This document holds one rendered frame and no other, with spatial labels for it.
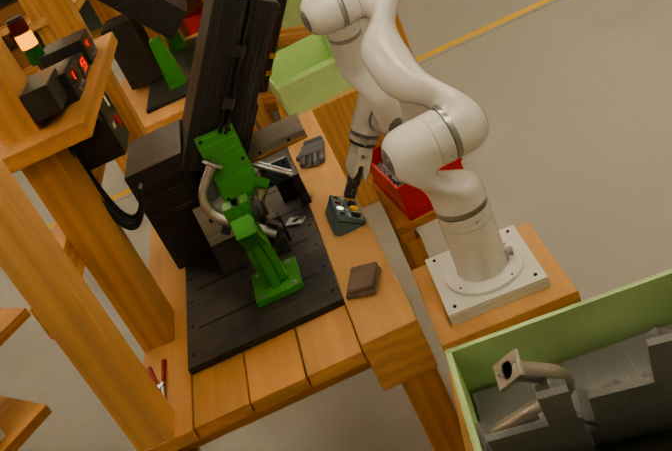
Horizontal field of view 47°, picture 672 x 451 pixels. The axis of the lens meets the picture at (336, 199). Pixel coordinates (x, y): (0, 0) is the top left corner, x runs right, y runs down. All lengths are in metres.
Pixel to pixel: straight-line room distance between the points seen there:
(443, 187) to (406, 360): 0.42
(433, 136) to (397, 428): 1.48
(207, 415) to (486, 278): 0.70
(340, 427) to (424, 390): 1.11
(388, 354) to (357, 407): 1.22
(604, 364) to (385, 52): 0.77
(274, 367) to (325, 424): 1.16
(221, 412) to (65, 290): 0.46
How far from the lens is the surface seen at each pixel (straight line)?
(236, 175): 2.21
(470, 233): 1.73
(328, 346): 1.85
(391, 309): 1.83
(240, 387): 1.88
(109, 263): 2.06
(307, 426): 3.05
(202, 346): 2.04
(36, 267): 1.64
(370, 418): 2.94
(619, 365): 1.60
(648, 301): 1.62
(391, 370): 1.83
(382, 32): 1.73
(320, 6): 1.77
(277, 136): 2.35
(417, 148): 1.60
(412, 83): 1.68
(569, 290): 1.78
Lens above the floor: 1.97
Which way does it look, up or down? 27 degrees down
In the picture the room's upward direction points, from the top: 25 degrees counter-clockwise
